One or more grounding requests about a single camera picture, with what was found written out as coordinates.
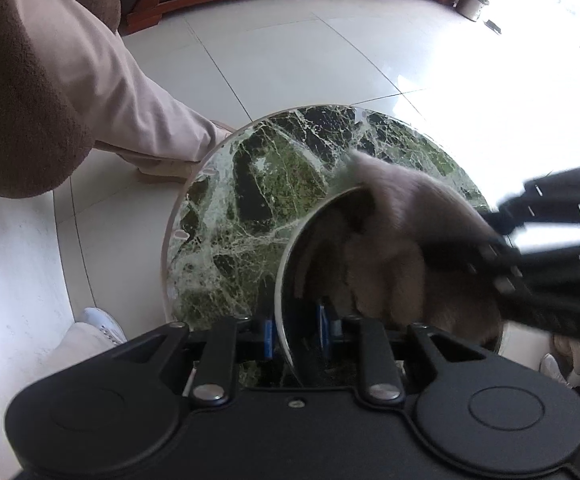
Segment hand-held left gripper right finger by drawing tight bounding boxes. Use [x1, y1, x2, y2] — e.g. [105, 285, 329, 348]
[317, 296, 488, 406]

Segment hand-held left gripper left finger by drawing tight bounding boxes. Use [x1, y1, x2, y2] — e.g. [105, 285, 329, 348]
[111, 316, 277, 407]

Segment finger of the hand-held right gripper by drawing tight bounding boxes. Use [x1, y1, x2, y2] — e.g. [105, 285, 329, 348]
[420, 239, 580, 342]
[484, 160, 580, 242]

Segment steel bowl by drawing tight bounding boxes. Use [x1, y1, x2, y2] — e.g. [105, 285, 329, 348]
[275, 185, 506, 388]

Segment pink fluffy towel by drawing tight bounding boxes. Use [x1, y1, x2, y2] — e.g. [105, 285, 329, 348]
[342, 150, 504, 343]

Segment white sneaker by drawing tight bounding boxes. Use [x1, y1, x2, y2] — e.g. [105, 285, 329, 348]
[540, 353, 574, 389]
[81, 307, 127, 347]

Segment round green marble table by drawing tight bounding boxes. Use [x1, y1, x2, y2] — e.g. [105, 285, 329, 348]
[160, 104, 493, 388]

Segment person's left leg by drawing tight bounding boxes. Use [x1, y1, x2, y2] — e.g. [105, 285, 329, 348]
[17, 321, 121, 401]

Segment metal bin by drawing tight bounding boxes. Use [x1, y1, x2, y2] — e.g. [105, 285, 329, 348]
[454, 0, 490, 23]

